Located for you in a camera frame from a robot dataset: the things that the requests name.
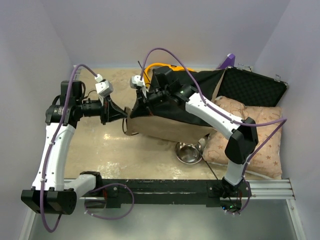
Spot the steel bowl front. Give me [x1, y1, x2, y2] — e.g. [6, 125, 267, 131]
[174, 142, 203, 165]

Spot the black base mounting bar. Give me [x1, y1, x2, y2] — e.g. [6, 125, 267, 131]
[73, 178, 252, 209]

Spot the pink patterned pillow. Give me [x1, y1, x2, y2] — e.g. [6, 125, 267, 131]
[201, 96, 284, 180]

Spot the beige pet tent fabric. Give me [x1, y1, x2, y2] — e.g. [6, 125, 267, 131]
[122, 66, 225, 143]

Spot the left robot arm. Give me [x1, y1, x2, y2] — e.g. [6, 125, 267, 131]
[21, 79, 127, 215]

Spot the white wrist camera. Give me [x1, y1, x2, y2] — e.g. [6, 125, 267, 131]
[129, 75, 147, 91]
[94, 74, 114, 104]

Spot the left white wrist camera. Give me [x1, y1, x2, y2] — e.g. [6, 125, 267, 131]
[94, 74, 114, 104]

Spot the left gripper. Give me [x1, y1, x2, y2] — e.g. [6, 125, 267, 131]
[78, 93, 128, 125]

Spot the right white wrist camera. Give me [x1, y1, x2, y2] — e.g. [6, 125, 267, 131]
[129, 75, 147, 91]

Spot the black foam-lined case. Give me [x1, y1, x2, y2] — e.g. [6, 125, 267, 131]
[217, 67, 289, 107]

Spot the aluminium rail frame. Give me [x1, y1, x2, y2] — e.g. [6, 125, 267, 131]
[18, 177, 306, 240]

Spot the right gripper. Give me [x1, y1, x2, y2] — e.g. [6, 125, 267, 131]
[130, 87, 170, 118]

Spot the yellow double bowl holder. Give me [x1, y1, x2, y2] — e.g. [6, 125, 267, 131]
[143, 62, 195, 87]

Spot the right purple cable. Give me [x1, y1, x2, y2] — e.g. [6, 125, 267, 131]
[139, 47, 288, 215]

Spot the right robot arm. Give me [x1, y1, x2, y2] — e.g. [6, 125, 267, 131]
[130, 67, 258, 197]

